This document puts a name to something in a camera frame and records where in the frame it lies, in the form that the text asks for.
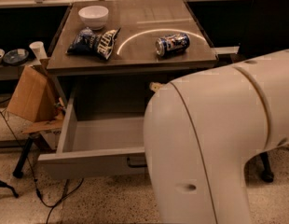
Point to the white paper cup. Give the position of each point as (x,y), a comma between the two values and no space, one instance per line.
(38,49)

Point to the grey open drawer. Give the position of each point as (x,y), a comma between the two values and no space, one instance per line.
(103,126)

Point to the grey cabinet with counter top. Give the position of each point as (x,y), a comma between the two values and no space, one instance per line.
(140,24)

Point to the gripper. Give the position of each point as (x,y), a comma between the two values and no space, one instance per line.
(156,86)

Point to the dark round plate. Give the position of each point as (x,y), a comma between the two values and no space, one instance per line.
(16,57)

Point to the blue soda can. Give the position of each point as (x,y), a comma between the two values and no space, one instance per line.
(170,44)

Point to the dark drawer handle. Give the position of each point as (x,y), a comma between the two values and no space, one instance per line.
(136,162)

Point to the white bowl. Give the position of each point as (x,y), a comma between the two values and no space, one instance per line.
(94,17)

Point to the blue chip bag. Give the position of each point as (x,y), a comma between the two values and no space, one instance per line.
(89,43)

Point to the black tripod leg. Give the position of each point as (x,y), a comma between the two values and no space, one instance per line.
(24,155)

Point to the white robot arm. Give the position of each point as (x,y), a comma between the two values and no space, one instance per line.
(201,129)

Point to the brown cardboard box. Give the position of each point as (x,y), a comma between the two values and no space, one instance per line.
(35,99)

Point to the black office chair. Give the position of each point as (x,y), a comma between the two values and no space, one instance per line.
(268,22)

